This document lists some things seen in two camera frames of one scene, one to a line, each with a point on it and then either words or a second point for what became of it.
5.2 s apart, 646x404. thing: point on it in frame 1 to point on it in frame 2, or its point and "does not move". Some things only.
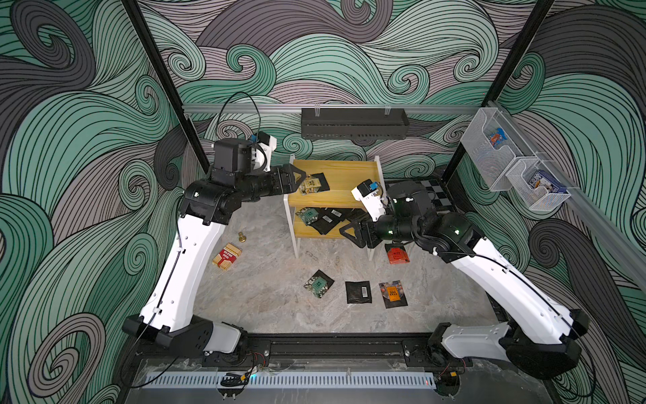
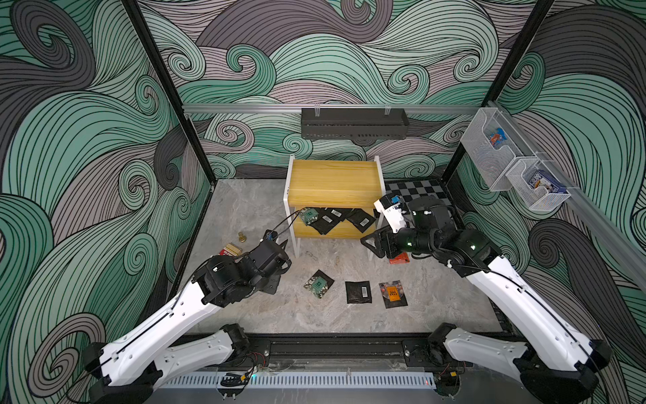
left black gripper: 278,176 to 272,284
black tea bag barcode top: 358,292 does not move
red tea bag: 397,255 does not move
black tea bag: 357,215 does not move
